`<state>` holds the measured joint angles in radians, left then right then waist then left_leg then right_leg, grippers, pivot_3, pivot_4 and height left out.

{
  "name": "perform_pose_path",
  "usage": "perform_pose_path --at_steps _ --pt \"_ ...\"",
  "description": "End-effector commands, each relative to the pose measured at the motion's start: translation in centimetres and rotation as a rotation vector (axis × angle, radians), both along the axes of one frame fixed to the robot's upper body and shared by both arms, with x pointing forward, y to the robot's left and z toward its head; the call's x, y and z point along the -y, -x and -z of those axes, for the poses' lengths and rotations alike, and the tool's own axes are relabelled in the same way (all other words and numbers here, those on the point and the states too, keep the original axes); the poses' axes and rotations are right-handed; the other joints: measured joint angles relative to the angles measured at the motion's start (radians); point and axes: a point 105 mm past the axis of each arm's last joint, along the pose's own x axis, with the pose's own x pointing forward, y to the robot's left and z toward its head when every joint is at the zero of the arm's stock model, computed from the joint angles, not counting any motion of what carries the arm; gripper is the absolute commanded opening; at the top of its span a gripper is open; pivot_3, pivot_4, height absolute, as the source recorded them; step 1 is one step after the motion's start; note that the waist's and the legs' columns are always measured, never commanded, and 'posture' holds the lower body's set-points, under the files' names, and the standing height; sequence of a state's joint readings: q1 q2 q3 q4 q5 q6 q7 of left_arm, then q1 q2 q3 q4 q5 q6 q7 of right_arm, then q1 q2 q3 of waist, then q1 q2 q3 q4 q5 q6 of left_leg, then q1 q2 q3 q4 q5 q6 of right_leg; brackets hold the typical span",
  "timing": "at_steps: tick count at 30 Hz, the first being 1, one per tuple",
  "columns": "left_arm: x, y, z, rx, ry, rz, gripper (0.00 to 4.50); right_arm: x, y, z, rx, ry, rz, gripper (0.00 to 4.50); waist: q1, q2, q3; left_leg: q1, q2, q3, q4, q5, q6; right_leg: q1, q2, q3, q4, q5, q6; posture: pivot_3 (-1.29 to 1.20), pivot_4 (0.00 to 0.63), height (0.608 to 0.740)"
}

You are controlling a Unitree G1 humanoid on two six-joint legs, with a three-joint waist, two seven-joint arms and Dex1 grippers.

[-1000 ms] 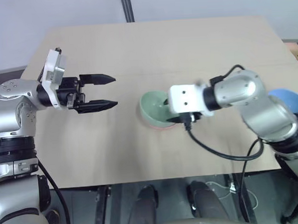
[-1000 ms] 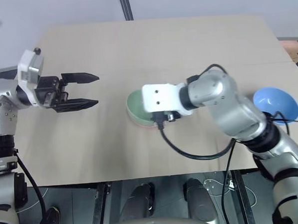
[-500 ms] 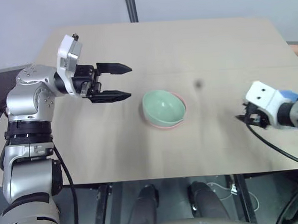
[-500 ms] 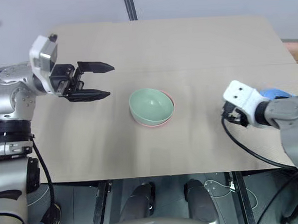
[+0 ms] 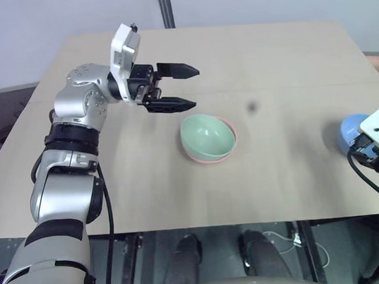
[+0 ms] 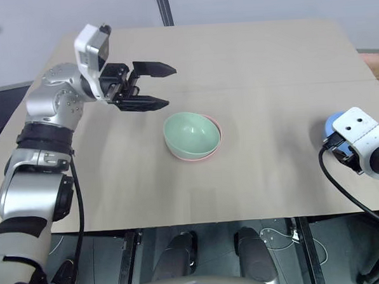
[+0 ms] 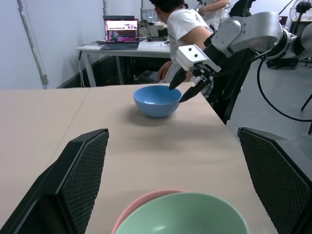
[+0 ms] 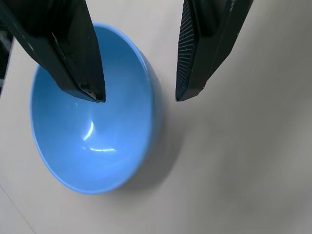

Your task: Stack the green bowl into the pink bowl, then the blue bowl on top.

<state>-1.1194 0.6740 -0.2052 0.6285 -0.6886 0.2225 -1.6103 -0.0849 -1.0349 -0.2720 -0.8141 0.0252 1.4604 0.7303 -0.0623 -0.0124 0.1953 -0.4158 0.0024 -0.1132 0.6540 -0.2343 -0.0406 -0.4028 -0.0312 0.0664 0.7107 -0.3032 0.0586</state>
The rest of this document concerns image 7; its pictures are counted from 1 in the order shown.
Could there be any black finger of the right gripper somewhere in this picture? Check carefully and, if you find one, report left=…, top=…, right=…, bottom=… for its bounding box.
left=169, top=68, right=189, bottom=91
left=179, top=79, right=211, bottom=103

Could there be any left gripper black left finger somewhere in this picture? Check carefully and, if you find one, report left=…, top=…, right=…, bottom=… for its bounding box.
left=0, top=128, right=110, bottom=234

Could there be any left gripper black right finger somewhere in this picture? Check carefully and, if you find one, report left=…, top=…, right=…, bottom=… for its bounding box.
left=237, top=127, right=312, bottom=234

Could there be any blue bowl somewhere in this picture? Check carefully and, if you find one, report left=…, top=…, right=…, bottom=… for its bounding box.
left=133, top=85, right=183, bottom=118

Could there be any person in white top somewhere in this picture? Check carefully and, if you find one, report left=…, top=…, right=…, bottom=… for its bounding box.
left=196, top=0, right=231, bottom=30

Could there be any pink bowl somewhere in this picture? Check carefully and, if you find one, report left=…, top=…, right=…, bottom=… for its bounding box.
left=111, top=189, right=190, bottom=234

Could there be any green bowl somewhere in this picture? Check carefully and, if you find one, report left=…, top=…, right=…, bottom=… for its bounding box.
left=114, top=192, right=251, bottom=234

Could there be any person in white t-shirt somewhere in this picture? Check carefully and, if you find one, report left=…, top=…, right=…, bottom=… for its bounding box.
left=149, top=0, right=215, bottom=85

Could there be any white desk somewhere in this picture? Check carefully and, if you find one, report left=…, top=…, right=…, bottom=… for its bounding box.
left=75, top=39, right=172, bottom=88

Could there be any grey bag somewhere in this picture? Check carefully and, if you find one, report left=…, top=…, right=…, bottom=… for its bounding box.
left=137, top=19, right=159, bottom=38

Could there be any open laptop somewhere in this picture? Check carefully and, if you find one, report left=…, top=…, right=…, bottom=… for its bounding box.
left=100, top=15, right=140, bottom=51

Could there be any black office chair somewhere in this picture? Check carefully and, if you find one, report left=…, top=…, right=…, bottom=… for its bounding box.
left=229, top=0, right=254, bottom=18

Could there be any standing fan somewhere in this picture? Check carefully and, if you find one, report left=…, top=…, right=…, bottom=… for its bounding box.
left=288, top=0, right=312, bottom=35

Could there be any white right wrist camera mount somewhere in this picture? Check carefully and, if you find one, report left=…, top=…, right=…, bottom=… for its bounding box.
left=175, top=44, right=222, bottom=73

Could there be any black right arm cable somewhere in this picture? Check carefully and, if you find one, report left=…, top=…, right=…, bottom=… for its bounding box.
left=256, top=47, right=312, bottom=122

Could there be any grey wall conduit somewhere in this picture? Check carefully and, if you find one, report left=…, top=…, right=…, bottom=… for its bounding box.
left=16, top=0, right=49, bottom=90

